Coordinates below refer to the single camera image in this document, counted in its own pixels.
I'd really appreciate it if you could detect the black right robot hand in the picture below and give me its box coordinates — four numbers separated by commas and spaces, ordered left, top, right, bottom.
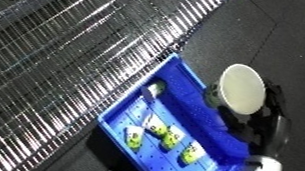
207, 71, 303, 163

